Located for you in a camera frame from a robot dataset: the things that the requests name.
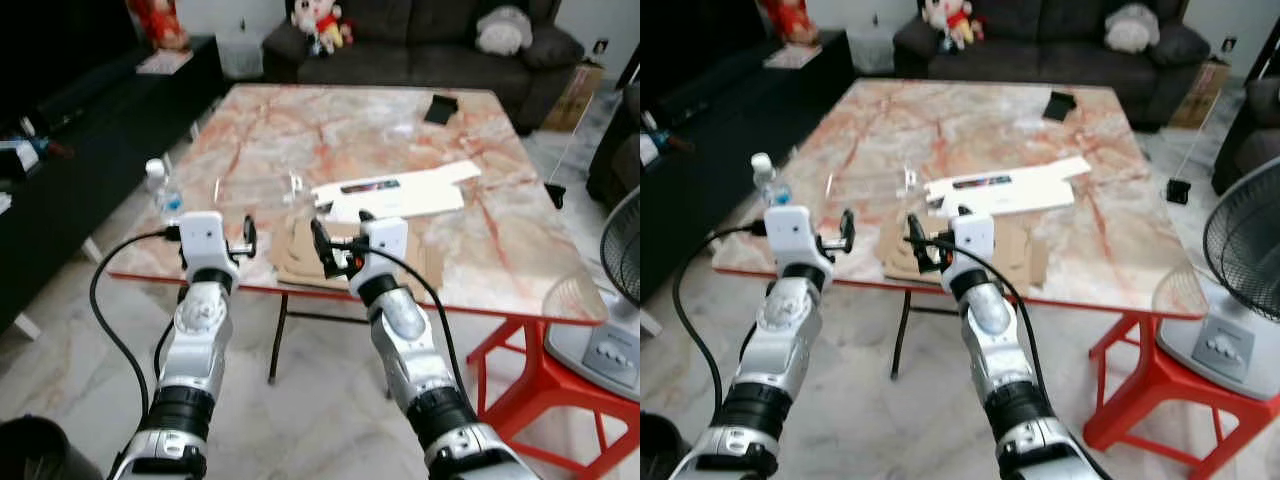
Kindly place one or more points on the black low cabinet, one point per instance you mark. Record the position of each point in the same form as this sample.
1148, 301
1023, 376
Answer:
110, 120
720, 110

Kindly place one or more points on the black rubbish bin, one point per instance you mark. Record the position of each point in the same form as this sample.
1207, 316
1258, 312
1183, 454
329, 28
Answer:
660, 450
40, 450

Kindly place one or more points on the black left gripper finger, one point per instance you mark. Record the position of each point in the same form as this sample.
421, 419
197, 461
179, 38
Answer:
848, 228
250, 232

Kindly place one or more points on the flat white carton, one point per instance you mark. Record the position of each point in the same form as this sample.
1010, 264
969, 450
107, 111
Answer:
1030, 188
420, 195

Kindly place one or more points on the pink marble top table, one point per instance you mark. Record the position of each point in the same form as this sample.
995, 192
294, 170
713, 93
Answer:
400, 130
1000, 125

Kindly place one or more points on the translucent white storage box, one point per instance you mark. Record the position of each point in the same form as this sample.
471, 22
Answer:
240, 52
872, 48

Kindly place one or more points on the grey white Totoro plush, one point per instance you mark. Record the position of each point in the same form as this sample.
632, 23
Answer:
503, 32
1132, 28

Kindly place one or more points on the white blue spray bottle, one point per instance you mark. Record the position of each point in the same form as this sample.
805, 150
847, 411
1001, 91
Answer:
660, 145
40, 148

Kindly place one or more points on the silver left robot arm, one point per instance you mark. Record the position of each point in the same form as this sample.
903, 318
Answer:
775, 340
195, 340

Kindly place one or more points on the clear plastic water bottle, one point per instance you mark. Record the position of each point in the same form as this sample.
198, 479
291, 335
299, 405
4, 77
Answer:
165, 195
770, 185

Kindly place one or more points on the clear plastic cup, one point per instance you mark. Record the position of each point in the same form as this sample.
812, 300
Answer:
914, 183
295, 188

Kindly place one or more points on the grey table fan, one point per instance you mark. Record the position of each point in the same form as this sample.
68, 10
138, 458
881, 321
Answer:
605, 350
1235, 250

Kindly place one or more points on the brown cardboard box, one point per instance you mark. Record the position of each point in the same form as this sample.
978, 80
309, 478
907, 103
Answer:
575, 95
1200, 92

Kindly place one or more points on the flat brown cardboard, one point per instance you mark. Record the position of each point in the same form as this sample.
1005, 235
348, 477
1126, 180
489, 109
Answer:
295, 250
895, 248

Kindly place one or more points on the thin rod with black head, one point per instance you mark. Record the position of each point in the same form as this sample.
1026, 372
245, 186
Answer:
1178, 191
555, 196

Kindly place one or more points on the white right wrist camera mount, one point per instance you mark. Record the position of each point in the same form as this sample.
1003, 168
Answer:
975, 240
385, 245

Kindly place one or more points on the small black pouch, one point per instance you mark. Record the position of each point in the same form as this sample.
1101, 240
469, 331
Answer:
1059, 105
440, 110

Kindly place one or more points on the red plastic stool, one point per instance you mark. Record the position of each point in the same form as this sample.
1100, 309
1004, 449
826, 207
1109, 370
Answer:
1160, 390
540, 400

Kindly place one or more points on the red figurine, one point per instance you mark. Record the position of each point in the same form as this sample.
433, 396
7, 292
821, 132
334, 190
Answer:
160, 22
790, 20

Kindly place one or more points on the flat printed booklet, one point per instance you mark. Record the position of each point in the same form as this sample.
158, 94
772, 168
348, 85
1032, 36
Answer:
163, 62
793, 57

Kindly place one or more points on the doll plush in red outfit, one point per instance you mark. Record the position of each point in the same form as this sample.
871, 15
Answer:
952, 22
322, 25

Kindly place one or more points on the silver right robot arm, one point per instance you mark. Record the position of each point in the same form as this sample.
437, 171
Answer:
420, 360
1000, 350

